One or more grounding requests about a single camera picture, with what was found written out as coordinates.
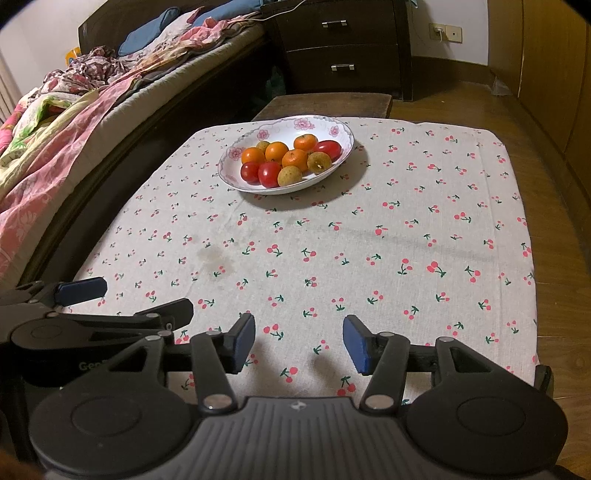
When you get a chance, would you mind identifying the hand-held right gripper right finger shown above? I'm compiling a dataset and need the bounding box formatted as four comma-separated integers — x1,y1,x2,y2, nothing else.
342,315,502,412

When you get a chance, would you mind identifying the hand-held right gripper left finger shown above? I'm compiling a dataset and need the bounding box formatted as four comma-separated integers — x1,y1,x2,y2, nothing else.
106,313,257,411

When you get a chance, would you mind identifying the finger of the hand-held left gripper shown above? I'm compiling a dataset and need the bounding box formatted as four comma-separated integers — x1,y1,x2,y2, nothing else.
0,277,108,319
60,298,195,334

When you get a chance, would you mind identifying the white floral plate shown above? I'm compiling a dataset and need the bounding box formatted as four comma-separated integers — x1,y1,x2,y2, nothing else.
218,114,355,195

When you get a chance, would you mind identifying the cherry print tablecloth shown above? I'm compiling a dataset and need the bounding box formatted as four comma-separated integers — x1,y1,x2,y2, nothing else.
69,115,539,407

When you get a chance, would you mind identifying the pink floral blanket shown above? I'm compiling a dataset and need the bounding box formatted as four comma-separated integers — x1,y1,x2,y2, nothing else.
0,9,264,278

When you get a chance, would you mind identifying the yellow green floral quilt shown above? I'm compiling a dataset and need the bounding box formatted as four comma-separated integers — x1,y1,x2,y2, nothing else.
0,90,100,167

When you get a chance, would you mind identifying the dark red patterned cloth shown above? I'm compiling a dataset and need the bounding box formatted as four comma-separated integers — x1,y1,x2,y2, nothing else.
44,46,139,95

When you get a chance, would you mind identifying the dark wooden bench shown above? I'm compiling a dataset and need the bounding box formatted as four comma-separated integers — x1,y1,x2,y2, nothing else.
252,92,393,121

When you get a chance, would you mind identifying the bed with pink blanket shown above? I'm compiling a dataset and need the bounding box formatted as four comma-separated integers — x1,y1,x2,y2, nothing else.
111,23,266,121

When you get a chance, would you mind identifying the green plastic bag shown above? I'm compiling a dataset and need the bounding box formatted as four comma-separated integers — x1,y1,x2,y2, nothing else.
265,65,289,100

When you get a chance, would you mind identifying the blue pillow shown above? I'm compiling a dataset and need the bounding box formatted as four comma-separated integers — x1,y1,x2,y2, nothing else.
191,0,269,28
117,7,181,58

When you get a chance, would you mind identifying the dark wooden nightstand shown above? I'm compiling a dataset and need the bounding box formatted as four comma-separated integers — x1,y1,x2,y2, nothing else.
261,0,414,102

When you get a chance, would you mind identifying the wooden wardrobe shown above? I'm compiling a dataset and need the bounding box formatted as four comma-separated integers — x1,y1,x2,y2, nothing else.
487,0,591,185

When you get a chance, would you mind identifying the dark wooden bed frame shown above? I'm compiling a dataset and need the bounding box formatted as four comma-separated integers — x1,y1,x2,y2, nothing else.
18,0,278,282

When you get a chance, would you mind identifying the white cable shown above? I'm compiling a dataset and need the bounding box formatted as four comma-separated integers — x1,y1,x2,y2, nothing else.
259,0,305,21

